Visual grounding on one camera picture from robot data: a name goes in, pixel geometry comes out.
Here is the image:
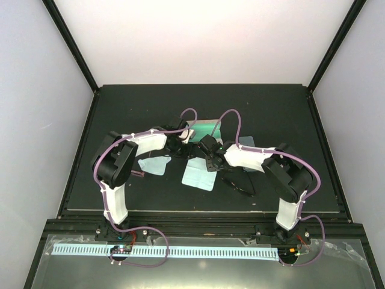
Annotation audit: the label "blue-grey closed glasses case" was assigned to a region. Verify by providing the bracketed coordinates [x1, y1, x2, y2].
[238, 136, 255, 148]

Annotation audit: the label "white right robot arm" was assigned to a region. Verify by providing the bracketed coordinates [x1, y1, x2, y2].
[198, 135, 321, 243]

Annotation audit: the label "beige glasses case green lining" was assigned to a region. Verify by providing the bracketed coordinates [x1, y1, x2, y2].
[189, 119, 221, 143]

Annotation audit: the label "black right frame post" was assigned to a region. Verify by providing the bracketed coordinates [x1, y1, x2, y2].
[307, 0, 367, 93]

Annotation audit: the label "black front mounting rail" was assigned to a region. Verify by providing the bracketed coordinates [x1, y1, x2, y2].
[43, 211, 367, 244]

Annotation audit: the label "black frame post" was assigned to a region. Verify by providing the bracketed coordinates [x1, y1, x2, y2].
[42, 0, 99, 93]
[307, 0, 367, 93]

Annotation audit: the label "light blue cleaning cloth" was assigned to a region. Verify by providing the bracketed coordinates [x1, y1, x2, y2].
[182, 158, 217, 191]

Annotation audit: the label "pink sunglasses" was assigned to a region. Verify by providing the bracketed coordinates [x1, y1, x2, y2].
[131, 170, 145, 177]

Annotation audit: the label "white slotted cable duct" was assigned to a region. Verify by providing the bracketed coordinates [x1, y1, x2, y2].
[51, 244, 279, 261]

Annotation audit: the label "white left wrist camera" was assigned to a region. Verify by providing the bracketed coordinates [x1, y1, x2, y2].
[179, 129, 195, 144]

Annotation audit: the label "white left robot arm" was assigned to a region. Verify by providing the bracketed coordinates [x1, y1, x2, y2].
[92, 117, 195, 240]

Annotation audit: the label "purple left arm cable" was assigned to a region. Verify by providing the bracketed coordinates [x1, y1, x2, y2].
[93, 108, 199, 268]

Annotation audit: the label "black left frame post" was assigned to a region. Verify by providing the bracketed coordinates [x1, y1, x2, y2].
[42, 0, 99, 93]

